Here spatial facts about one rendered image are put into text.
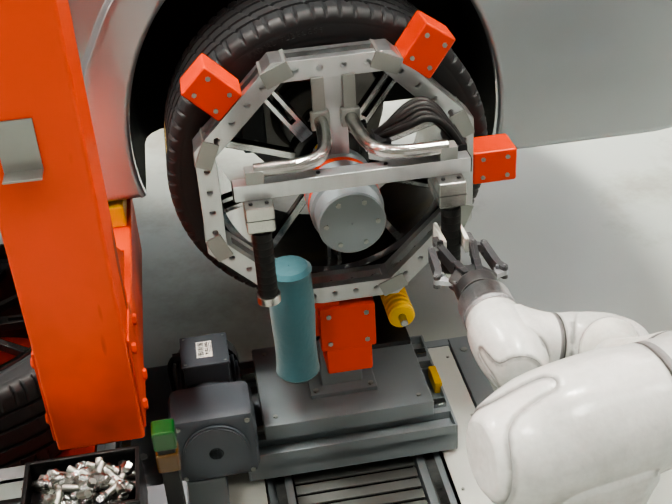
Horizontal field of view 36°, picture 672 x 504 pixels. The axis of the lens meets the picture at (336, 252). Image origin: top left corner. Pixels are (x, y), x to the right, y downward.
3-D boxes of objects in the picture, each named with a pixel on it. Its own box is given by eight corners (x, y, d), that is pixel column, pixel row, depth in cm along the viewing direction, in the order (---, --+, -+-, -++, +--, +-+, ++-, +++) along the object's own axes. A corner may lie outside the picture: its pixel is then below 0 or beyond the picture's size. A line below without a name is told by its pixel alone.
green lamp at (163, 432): (177, 434, 179) (173, 416, 177) (177, 449, 176) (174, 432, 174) (153, 437, 179) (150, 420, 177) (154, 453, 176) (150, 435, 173)
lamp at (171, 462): (180, 455, 182) (177, 438, 180) (181, 471, 179) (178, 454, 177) (158, 459, 182) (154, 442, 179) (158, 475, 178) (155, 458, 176)
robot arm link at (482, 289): (518, 337, 170) (507, 316, 175) (521, 291, 165) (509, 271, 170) (464, 345, 169) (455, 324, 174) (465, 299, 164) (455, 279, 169)
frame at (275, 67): (464, 267, 226) (467, 27, 197) (472, 283, 220) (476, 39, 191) (214, 302, 220) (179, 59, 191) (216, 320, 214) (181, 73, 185)
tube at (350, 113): (431, 114, 199) (431, 62, 193) (458, 159, 183) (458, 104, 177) (340, 125, 197) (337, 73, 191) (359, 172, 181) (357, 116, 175)
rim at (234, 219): (425, 206, 246) (427, -2, 219) (450, 258, 227) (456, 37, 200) (211, 231, 240) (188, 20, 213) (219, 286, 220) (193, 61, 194)
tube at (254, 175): (329, 127, 197) (326, 74, 191) (347, 173, 180) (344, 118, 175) (236, 138, 195) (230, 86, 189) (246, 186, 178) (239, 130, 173)
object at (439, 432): (422, 360, 279) (422, 331, 274) (457, 451, 249) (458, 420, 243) (236, 388, 273) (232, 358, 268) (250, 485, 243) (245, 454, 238)
